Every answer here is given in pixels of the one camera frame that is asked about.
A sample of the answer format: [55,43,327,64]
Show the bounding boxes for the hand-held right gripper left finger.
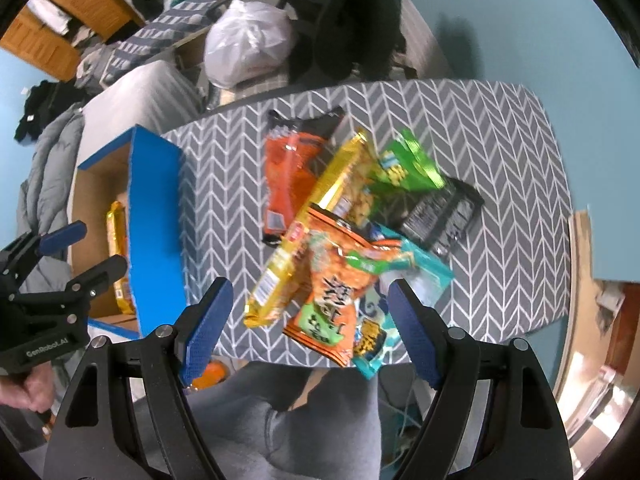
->
[45,276,235,480]

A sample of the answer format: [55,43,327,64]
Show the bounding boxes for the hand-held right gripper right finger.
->
[387,279,573,480]

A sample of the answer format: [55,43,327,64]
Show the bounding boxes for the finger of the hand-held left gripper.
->
[0,221,87,292]
[14,255,128,312]

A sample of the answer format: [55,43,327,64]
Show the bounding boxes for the blue cardboard box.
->
[67,125,188,338]

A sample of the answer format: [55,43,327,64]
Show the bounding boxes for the teal snack packet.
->
[350,222,455,380]

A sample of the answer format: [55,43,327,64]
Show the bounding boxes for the orange and green snack packet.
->
[282,204,416,368]

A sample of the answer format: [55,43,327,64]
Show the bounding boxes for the long yellow snack packet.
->
[243,129,378,330]

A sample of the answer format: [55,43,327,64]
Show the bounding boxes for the orange and black snack packet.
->
[262,106,347,247]

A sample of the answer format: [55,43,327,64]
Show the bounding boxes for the person's left hand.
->
[0,362,53,413]

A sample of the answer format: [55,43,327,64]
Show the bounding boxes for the small yellow snack packet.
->
[105,201,136,316]

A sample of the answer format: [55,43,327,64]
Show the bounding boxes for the orange object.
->
[190,360,228,391]

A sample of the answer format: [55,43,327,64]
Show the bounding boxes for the grey puffer jacket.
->
[15,107,86,281]

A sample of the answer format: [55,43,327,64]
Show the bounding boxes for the person's grey trousers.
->
[130,360,386,480]

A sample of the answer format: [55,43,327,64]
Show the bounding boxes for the black garment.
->
[12,80,96,143]

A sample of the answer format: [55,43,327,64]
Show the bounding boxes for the light grey cushion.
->
[82,60,201,133]

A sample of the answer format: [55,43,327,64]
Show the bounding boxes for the wooden board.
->
[567,210,601,331]

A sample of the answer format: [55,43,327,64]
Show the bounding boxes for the grey herringbone tablecloth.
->
[160,79,573,361]

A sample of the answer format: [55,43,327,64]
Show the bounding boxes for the brown cardboard box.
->
[172,25,221,71]

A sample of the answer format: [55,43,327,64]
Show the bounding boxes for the dark herringbone cloth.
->
[77,0,236,91]

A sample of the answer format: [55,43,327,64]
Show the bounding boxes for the white plastic bag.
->
[204,0,296,88]

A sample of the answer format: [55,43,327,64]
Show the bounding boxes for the dark clothing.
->
[265,0,408,83]

